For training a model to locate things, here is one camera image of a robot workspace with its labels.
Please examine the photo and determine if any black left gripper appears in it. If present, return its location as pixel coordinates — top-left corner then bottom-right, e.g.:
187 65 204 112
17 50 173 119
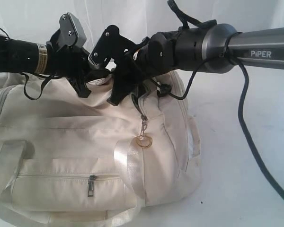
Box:
46 33 109 97

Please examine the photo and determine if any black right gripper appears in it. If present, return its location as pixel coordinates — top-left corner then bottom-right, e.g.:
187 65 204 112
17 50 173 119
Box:
106 49 150 106

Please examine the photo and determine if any metal key ring zipper pull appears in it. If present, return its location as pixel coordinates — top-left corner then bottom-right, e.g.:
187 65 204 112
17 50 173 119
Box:
134 115 153 148

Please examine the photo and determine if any cream fabric duffel bag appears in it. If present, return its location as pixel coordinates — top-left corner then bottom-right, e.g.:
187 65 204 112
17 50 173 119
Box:
0 71 201 227

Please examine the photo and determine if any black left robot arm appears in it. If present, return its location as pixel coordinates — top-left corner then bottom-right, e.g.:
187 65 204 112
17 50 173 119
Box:
0 32 109 98

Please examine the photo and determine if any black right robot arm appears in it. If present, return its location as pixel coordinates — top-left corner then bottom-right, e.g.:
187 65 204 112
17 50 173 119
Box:
108 24 284 106

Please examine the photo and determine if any white backdrop curtain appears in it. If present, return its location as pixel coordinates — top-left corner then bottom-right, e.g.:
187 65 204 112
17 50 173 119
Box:
0 0 284 74

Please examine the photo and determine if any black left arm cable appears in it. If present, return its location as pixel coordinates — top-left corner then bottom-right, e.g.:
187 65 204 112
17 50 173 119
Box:
0 22 62 101

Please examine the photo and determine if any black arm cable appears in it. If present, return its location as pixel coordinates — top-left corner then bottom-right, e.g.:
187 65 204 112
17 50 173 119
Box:
0 22 62 101
132 0 284 211

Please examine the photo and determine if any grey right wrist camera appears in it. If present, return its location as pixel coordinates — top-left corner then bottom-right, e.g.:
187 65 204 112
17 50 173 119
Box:
88 25 136 69

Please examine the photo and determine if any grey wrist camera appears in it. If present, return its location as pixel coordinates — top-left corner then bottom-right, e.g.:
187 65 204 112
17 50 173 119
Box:
88 25 136 69
59 12 87 48

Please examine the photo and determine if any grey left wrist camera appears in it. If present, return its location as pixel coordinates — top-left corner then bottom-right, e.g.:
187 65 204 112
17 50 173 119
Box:
59 12 87 48

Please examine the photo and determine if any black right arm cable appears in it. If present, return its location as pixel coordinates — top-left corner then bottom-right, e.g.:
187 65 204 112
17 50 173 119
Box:
132 0 284 211

